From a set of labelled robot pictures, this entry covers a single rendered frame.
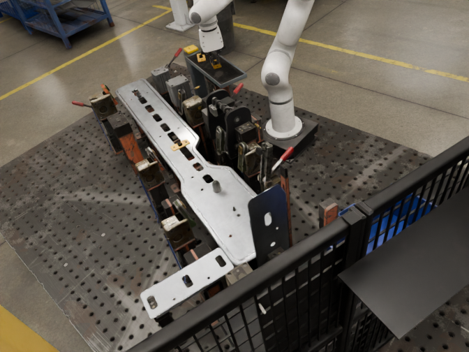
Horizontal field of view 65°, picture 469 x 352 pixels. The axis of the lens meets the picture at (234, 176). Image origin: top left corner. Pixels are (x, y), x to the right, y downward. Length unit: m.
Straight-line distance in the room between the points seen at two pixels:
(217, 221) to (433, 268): 0.79
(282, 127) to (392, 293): 1.36
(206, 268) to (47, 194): 1.23
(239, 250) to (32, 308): 1.78
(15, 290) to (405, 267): 2.55
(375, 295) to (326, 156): 1.34
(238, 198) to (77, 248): 0.84
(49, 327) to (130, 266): 1.04
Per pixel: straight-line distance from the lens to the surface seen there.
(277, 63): 1.68
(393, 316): 0.65
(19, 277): 2.96
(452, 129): 3.38
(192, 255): 1.27
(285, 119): 1.89
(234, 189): 1.40
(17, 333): 0.34
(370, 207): 0.61
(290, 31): 1.64
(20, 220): 2.17
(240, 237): 1.25
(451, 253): 0.74
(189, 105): 1.74
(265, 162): 1.28
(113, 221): 1.88
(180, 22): 5.50
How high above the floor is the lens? 2.01
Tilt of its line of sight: 44 degrees down
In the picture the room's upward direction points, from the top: 11 degrees counter-clockwise
